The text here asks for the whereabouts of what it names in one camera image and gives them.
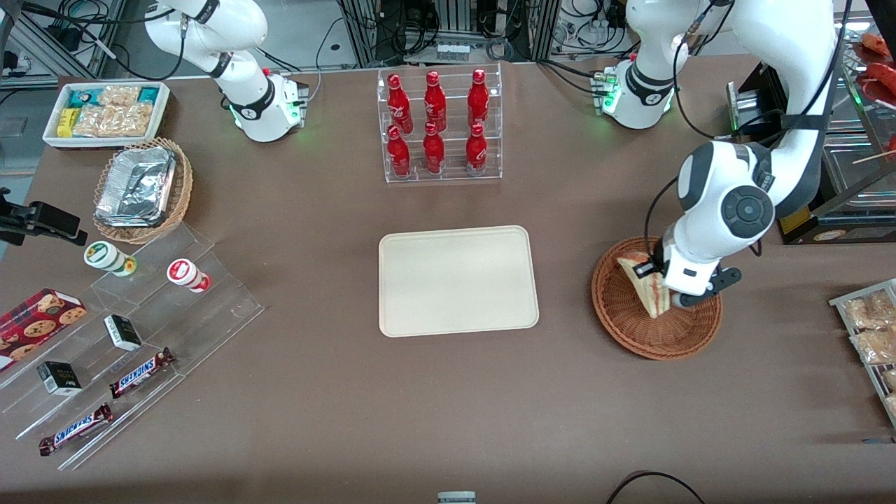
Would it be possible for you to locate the triangle sandwich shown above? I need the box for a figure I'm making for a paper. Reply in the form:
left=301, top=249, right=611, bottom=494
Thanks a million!
left=615, top=253, right=677, bottom=320

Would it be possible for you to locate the brown round wicker basket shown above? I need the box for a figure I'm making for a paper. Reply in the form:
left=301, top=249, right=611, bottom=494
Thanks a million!
left=591, top=236, right=723, bottom=361

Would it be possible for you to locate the light wicker basket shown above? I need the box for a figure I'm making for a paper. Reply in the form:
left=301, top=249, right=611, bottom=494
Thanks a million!
left=92, top=137, right=194, bottom=245

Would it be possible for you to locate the tray of packaged pastries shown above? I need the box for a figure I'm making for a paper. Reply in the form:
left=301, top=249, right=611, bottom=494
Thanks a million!
left=829, top=278, right=896, bottom=429

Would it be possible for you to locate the cream plastic tray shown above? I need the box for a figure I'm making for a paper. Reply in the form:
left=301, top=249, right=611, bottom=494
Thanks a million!
left=379, top=225, right=540, bottom=339

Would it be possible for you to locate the green lid yogurt cup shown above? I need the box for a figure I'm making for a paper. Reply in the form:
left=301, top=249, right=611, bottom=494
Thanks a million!
left=83, top=240, right=138, bottom=278

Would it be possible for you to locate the white snack bin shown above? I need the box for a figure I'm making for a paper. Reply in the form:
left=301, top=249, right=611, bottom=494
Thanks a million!
left=42, top=80, right=172, bottom=151

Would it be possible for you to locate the stack of foil trays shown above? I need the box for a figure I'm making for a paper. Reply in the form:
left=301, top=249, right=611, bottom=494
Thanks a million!
left=94, top=146, right=176, bottom=227

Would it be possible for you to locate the red tartan cookie box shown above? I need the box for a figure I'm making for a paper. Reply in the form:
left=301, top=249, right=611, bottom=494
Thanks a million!
left=0, top=288, right=89, bottom=372

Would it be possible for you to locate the clear rice cracker bag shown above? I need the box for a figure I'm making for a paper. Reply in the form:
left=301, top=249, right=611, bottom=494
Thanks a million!
left=73, top=104, right=153, bottom=138
left=97, top=85, right=141, bottom=107

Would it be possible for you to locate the small black box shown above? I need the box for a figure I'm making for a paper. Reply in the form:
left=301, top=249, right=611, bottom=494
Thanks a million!
left=36, top=360, right=83, bottom=397
left=104, top=314, right=144, bottom=352

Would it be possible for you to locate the red lid yogurt cup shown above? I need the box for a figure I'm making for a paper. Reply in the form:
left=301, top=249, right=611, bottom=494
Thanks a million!
left=167, top=258, right=211, bottom=293

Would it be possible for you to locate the clear acrylic stepped display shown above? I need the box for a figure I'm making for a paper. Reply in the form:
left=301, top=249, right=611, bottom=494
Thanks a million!
left=0, top=223, right=266, bottom=472

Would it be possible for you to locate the black hot food case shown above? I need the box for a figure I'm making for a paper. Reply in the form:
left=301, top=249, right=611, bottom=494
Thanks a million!
left=727, top=10, right=896, bottom=246

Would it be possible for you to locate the Snickers chocolate bar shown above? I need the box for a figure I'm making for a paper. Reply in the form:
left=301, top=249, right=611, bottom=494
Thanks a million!
left=38, top=402, right=114, bottom=457
left=109, top=347, right=176, bottom=400

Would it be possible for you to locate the clear fried snack bag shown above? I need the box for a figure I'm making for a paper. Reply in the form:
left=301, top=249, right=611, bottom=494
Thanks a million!
left=850, top=328, right=896, bottom=366
left=843, top=290, right=896, bottom=330

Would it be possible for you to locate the red cola bottle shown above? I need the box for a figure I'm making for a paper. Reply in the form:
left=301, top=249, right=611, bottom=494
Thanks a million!
left=423, top=70, right=448, bottom=133
left=465, top=122, right=489, bottom=176
left=422, top=122, right=447, bottom=175
left=467, top=68, right=491, bottom=129
left=386, top=125, right=412, bottom=179
left=386, top=73, right=414, bottom=134

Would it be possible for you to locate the clear acrylic bottle rack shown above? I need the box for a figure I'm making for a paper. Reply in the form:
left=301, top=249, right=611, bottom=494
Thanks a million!
left=376, top=62, right=504, bottom=185

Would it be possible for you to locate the black cable loop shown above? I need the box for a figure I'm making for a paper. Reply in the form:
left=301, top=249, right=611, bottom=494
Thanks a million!
left=605, top=470, right=709, bottom=504

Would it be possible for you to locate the aluminium frame rack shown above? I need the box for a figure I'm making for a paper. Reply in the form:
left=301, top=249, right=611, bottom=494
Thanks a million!
left=335, top=0, right=562, bottom=68

